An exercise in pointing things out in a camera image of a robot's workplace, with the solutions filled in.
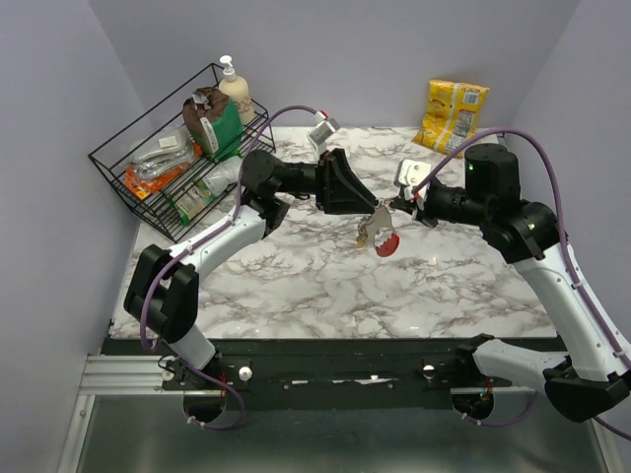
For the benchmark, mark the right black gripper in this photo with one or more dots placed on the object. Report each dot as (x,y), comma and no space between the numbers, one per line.
(424,215)

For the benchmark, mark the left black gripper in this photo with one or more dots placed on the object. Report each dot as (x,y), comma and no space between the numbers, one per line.
(337,190)

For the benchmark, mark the metal red key organizer plate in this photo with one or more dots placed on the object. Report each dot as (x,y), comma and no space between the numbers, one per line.
(377,231)

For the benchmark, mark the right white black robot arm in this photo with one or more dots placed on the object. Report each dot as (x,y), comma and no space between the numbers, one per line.
(589,377)

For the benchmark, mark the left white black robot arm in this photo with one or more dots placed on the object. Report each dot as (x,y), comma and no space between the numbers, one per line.
(163,292)

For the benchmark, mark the yellow chips bag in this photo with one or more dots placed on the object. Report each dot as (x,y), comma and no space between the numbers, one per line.
(451,116)

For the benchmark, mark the green white snack packet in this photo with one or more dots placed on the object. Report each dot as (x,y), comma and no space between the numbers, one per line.
(206,189)

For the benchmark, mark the brown green bag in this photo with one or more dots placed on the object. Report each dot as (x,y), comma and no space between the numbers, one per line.
(212,120)

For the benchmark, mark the cream pump lotion bottle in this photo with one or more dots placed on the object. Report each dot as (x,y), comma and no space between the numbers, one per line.
(236,88)

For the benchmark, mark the clear plastic packet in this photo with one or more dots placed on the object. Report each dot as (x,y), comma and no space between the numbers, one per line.
(170,148)

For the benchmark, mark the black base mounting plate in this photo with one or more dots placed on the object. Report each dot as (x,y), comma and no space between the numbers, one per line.
(326,375)

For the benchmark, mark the orange snack packet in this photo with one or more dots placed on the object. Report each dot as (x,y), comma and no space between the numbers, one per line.
(144,187)

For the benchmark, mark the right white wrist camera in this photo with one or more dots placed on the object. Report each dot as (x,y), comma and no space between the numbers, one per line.
(408,175)

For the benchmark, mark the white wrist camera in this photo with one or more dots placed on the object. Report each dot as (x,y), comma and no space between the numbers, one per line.
(325,127)
(408,175)

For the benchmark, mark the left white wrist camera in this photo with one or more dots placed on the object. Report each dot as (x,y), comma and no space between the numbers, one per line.
(325,127)

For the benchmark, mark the black wire rack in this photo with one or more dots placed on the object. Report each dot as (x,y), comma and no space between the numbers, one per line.
(113,157)

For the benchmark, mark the aluminium rail frame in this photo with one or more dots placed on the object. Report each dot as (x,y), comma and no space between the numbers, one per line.
(124,421)

